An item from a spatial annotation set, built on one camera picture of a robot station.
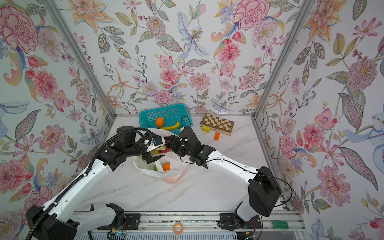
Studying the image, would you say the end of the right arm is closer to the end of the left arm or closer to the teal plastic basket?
the end of the left arm

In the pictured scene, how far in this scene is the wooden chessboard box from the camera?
3.68ft

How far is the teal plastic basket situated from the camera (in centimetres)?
112

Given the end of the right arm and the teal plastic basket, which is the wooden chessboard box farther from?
the end of the right arm

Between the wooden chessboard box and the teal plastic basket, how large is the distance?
14 cm

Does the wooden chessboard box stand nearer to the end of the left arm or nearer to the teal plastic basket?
the teal plastic basket
